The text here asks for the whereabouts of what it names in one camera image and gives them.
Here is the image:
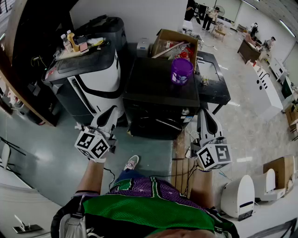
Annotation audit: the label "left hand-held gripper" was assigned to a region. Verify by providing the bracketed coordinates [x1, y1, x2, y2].
[74, 104, 124, 162]

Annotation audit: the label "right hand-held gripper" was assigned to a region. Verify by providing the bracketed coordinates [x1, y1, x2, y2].
[190, 108, 233, 172]

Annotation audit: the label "person's right forearm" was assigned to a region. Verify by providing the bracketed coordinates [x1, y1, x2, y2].
[188, 167, 215, 208]

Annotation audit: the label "person's left forearm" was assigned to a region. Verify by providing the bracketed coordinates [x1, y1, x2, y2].
[76, 160, 106, 196]

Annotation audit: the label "open cardboard box of clutter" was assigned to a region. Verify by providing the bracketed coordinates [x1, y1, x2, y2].
[151, 29, 199, 68]

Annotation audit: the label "white black top-load washing machine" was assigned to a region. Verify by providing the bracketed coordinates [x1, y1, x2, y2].
[41, 44, 126, 124]

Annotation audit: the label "white toilet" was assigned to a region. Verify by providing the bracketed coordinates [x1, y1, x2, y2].
[255, 168, 286, 202]
[220, 174, 256, 218]

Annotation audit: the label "person's pink white sneaker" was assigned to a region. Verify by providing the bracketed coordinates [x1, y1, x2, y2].
[124, 155, 140, 172]

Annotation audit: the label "person's blue shorts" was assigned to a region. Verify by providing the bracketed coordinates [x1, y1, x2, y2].
[113, 169, 146, 185]

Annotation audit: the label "black side table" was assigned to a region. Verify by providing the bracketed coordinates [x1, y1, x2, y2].
[195, 51, 231, 115]

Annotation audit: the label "plain cardboard box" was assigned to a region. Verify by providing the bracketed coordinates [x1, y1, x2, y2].
[263, 156, 297, 194]
[285, 104, 298, 131]

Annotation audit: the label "black front-load washing machine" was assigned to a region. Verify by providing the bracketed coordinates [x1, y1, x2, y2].
[122, 57, 201, 140]

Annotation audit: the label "white cabinet with hooks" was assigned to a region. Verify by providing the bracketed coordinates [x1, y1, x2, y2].
[246, 60, 284, 122]

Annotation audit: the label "person's green purple jersey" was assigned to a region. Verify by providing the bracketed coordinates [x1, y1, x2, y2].
[74, 176, 233, 235]

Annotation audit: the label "small grey appliance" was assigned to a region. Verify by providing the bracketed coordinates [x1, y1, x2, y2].
[136, 38, 154, 59]

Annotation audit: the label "yellow bottle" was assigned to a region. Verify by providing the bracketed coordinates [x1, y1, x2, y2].
[66, 29, 80, 53]

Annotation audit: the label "clear plastic bottle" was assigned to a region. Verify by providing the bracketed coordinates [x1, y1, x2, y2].
[61, 33, 71, 53]

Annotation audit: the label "purple plastic bucket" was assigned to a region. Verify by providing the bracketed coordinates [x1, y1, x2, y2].
[171, 58, 194, 86]

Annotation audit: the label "dark grey appliance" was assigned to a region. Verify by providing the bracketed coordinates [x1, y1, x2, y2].
[76, 15, 128, 54]

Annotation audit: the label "grey black backpack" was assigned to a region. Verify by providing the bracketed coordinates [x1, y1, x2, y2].
[50, 197, 107, 238]

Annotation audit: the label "brown wooden desk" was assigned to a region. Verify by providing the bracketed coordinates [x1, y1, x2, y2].
[237, 38, 262, 65]

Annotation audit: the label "standing fan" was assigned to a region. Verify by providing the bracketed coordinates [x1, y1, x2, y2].
[214, 4, 226, 19]

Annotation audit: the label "yellow cable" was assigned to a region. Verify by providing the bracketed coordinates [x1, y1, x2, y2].
[31, 55, 47, 68]

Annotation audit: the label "black frame chair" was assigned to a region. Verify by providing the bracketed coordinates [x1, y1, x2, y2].
[0, 136, 27, 175]

